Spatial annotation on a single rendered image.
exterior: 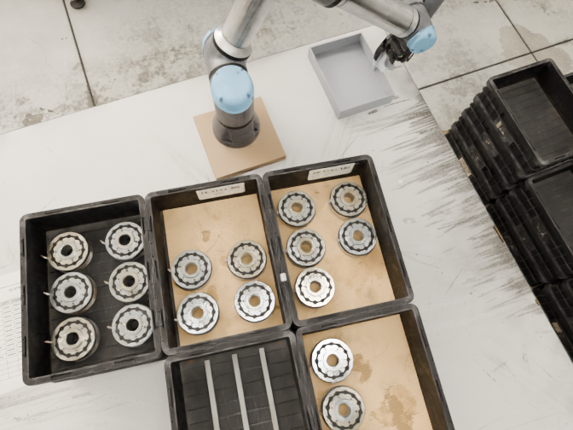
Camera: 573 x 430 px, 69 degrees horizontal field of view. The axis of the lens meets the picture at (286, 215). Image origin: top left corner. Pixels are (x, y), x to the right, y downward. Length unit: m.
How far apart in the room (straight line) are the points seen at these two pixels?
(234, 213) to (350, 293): 0.38
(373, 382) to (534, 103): 1.37
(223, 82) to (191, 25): 1.47
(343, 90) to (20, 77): 1.79
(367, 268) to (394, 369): 0.26
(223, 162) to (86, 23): 1.65
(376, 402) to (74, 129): 1.21
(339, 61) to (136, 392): 1.23
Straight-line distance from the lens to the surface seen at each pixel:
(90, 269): 1.21
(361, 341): 1.13
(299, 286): 1.09
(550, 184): 2.05
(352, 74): 1.57
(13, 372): 1.40
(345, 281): 1.14
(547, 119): 2.04
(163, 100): 1.52
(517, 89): 2.06
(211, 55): 1.29
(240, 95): 1.19
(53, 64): 2.69
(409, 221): 1.37
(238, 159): 1.34
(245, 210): 1.17
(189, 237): 1.16
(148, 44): 2.61
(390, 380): 1.15
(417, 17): 1.21
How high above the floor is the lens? 1.93
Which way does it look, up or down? 71 degrees down
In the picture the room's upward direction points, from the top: 8 degrees clockwise
